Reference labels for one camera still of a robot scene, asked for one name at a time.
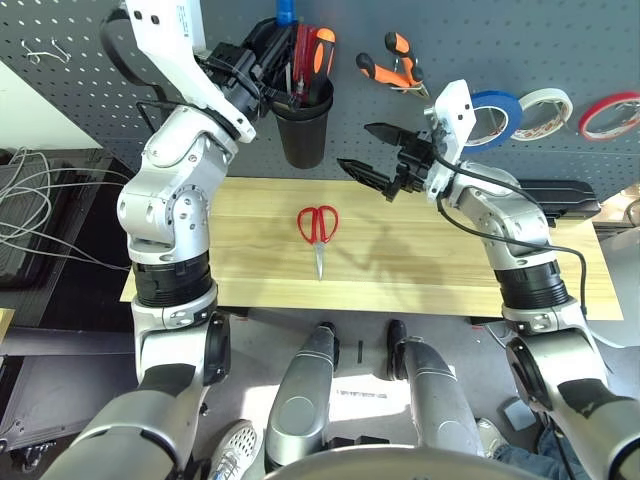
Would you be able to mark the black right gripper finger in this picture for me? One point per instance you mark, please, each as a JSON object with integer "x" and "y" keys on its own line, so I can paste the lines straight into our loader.
{"x": 385, "y": 132}
{"x": 365, "y": 175}

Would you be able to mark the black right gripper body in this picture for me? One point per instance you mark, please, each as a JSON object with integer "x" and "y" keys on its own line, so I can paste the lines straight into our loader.
{"x": 417, "y": 162}

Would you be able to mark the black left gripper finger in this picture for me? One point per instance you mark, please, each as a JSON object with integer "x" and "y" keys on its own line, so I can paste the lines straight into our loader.
{"x": 267, "y": 37}
{"x": 275, "y": 67}

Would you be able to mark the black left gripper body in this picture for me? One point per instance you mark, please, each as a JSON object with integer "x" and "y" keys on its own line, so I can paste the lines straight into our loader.
{"x": 235, "y": 75}

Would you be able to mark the orange black needle-nose pliers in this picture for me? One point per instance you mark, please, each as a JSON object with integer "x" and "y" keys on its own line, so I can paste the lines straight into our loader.
{"x": 385, "y": 75}

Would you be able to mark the blue tape roll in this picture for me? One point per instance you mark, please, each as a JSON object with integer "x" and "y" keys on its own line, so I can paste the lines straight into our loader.
{"x": 500, "y": 95}

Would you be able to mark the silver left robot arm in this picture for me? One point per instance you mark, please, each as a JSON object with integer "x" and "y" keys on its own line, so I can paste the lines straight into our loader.
{"x": 165, "y": 210}

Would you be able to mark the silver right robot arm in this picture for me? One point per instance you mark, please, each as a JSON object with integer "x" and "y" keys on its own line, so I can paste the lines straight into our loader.
{"x": 525, "y": 235}

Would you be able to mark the grey metal pegboard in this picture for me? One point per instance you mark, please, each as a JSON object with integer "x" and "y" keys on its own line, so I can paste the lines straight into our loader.
{"x": 500, "y": 30}

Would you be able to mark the black plastic cup holder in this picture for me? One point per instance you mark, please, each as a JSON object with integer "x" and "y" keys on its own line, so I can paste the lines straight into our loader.
{"x": 305, "y": 145}

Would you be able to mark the white tape roll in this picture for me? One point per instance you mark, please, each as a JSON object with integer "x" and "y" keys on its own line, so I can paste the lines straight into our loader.
{"x": 545, "y": 92}

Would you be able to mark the black plastic tool case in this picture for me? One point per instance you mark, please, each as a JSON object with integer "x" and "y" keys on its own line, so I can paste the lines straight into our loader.
{"x": 565, "y": 197}

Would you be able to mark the black floor tape strip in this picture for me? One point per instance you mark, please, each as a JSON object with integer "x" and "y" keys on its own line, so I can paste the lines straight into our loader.
{"x": 360, "y": 351}

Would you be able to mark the red tape roll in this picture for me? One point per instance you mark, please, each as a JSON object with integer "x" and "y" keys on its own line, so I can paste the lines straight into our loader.
{"x": 610, "y": 97}

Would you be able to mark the silver left robot leg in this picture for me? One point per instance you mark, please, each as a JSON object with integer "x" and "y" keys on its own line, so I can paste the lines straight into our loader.
{"x": 300, "y": 400}

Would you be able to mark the silver robot leg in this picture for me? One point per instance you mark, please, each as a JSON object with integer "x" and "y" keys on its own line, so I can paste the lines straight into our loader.
{"x": 300, "y": 400}
{"x": 435, "y": 400}

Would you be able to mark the silver right robot leg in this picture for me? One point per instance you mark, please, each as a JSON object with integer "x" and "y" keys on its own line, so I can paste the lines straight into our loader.
{"x": 435, "y": 400}

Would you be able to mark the grey foot pedal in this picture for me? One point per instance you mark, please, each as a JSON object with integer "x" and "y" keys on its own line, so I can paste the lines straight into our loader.
{"x": 516, "y": 414}

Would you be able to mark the black equipment cabinet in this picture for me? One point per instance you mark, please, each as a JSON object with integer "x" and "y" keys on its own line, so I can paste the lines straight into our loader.
{"x": 65, "y": 300}

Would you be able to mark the silver grey sneaker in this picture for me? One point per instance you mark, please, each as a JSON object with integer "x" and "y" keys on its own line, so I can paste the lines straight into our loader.
{"x": 491, "y": 437}

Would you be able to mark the silver robot torso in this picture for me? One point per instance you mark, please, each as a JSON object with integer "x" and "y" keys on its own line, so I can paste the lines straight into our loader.
{"x": 400, "y": 470}

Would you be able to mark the white mesh sneaker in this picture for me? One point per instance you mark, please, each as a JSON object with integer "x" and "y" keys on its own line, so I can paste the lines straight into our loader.
{"x": 237, "y": 450}

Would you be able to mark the blue jeans leg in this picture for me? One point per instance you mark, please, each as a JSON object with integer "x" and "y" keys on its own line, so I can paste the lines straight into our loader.
{"x": 530, "y": 462}

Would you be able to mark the tan cardboard piece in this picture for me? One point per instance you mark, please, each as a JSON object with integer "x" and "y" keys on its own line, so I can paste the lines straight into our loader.
{"x": 6, "y": 325}

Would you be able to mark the dark flight case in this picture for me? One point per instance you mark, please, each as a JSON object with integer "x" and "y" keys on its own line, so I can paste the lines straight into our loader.
{"x": 50, "y": 395}

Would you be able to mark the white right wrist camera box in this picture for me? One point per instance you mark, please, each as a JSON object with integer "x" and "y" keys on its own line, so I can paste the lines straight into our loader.
{"x": 452, "y": 115}

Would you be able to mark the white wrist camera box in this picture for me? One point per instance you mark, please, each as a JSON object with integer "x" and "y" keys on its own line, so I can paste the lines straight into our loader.
{"x": 452, "y": 115}
{"x": 160, "y": 30}

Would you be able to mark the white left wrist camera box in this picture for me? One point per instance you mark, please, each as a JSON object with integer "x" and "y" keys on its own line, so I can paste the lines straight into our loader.
{"x": 160, "y": 30}

